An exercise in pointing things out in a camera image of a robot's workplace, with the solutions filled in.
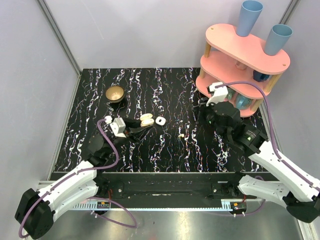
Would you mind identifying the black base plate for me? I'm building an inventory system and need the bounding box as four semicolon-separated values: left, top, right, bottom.
102;172;244;199

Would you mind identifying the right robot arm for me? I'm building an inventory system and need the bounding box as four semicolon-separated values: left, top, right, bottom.
196;97;320;223

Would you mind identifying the pink small cup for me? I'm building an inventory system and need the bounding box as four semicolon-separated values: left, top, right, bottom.
235;61;247;70

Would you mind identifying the white earbud charging case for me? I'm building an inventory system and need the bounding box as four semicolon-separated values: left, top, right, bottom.
155;116;167;126

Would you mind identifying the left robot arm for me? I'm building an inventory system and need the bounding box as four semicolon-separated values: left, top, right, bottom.
14;115;154;240

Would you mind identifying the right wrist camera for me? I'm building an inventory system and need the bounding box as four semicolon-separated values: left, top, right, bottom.
206;81;228;107

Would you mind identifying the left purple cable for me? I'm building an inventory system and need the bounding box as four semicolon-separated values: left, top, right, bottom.
17;118;138;238

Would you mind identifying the teal mug left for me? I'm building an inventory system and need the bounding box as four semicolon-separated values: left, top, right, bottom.
226;87;237;101

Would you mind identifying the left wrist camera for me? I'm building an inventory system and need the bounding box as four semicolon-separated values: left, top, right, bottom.
109;117;126;138

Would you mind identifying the gold bowl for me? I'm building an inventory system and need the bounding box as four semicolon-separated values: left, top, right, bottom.
105;85;125;103

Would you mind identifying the blue cup rear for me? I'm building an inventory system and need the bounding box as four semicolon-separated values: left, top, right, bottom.
236;0;264;37

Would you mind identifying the teal mug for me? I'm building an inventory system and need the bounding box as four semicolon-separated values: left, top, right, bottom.
235;94;252;110
226;87;237;101

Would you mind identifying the blue cup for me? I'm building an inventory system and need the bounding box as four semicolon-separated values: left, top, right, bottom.
263;24;293;56
236;0;264;37

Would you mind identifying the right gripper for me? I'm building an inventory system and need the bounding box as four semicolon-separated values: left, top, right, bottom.
191;95;228;140

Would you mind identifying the blue cup right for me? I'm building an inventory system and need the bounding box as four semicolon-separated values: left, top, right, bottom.
263;24;293;56

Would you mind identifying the teal mug right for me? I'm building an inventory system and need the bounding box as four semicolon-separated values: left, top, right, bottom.
235;94;252;110

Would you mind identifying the pink three-tier shelf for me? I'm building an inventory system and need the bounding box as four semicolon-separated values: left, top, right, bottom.
195;23;291;118

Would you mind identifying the aluminium rail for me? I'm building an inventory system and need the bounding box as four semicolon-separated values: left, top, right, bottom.
37;181;307;213

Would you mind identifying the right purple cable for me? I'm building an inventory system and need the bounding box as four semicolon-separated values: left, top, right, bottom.
207;81;320;216

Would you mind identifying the purple cable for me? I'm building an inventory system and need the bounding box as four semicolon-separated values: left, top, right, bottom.
17;118;138;238
207;81;320;216

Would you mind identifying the dark blue mug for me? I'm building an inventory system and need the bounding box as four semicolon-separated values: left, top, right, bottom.
252;70;270;82

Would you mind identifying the beige earbud charging case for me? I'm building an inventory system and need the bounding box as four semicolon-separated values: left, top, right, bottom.
140;113;155;127

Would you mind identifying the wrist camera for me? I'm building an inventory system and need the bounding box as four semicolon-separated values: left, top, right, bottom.
206;81;228;107
109;117;126;138

